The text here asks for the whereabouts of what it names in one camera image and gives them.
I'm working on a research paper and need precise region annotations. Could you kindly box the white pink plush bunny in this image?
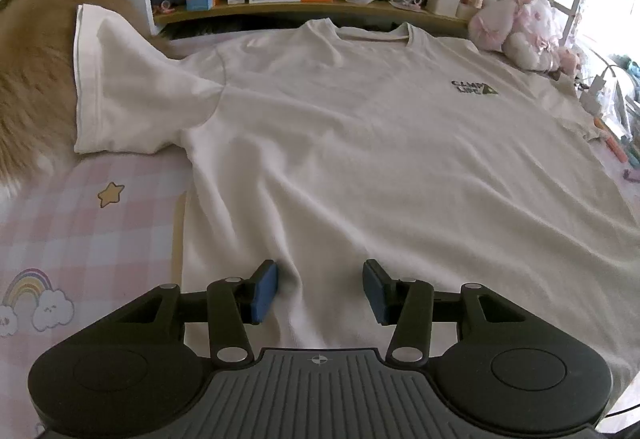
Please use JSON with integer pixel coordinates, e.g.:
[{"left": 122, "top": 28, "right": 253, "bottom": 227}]
[{"left": 467, "top": 0, "right": 586, "bottom": 76}]

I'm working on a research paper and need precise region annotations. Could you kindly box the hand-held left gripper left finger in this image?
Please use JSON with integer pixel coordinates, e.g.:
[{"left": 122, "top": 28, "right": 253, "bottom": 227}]
[{"left": 115, "top": 260, "right": 279, "bottom": 366}]

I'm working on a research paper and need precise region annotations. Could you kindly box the furry orange cat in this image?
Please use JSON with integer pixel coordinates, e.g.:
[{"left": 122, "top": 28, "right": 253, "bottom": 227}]
[{"left": 0, "top": 0, "right": 176, "bottom": 205}]

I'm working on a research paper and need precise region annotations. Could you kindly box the bundle of salmon sticks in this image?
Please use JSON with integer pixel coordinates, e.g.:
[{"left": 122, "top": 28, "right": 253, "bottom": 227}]
[{"left": 605, "top": 134, "right": 640, "bottom": 168}]

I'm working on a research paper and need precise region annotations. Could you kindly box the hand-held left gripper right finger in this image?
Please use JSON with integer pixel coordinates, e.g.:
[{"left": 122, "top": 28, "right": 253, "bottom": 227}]
[{"left": 362, "top": 259, "right": 526, "bottom": 365}]

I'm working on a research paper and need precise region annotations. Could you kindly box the white charger plug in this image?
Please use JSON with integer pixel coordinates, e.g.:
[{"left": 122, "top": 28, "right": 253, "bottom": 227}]
[{"left": 594, "top": 64, "right": 621, "bottom": 95}]

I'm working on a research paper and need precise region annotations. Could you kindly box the white power block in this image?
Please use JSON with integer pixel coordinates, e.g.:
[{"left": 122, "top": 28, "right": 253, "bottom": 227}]
[{"left": 581, "top": 86, "right": 608, "bottom": 116}]

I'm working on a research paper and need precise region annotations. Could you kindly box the cream T-shirt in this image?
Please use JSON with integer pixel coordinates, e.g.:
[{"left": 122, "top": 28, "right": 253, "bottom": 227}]
[{"left": 74, "top": 4, "right": 640, "bottom": 415}]

